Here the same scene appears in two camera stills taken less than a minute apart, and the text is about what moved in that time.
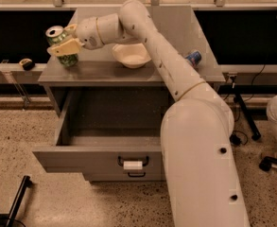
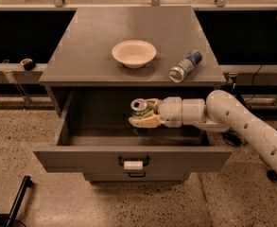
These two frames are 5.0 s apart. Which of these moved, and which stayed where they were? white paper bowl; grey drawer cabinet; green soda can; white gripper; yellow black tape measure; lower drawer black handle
Moved: white gripper; green soda can
Stayed: lower drawer black handle; yellow black tape measure; grey drawer cabinet; white paper bowl
